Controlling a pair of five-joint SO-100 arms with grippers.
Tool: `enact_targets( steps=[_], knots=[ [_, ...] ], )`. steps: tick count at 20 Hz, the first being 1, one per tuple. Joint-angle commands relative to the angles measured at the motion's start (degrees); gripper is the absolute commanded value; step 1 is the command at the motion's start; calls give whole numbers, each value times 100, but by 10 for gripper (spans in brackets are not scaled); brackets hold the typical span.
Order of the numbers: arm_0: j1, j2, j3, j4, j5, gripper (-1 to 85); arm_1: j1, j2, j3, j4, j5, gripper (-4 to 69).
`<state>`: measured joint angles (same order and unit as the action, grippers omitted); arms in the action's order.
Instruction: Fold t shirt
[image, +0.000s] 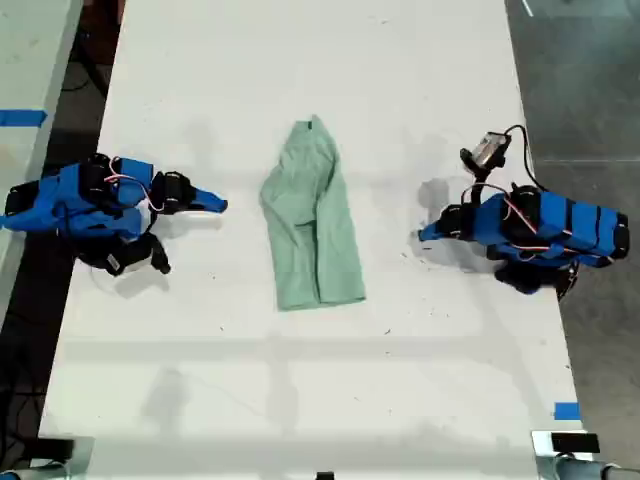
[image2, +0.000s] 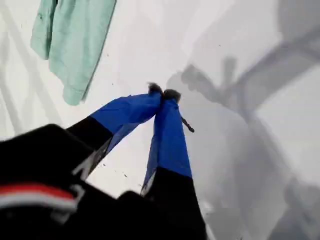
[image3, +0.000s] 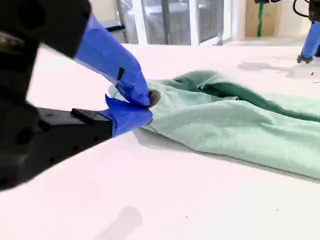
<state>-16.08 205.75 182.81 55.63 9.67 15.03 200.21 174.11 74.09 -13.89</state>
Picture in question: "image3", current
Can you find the brown cardboard panel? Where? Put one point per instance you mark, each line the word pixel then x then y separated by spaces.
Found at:
pixel 270 18

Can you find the green pole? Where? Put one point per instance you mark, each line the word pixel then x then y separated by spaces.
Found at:
pixel 260 20

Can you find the white framed glass door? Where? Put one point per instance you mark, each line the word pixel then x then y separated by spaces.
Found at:
pixel 170 21

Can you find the blue taped gripper finger with dark tip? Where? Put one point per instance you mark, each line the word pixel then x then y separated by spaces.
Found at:
pixel 311 40

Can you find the pale green T-shirt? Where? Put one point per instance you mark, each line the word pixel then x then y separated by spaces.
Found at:
pixel 225 125

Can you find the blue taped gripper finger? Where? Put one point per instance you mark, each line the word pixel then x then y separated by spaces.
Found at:
pixel 110 57
pixel 130 120

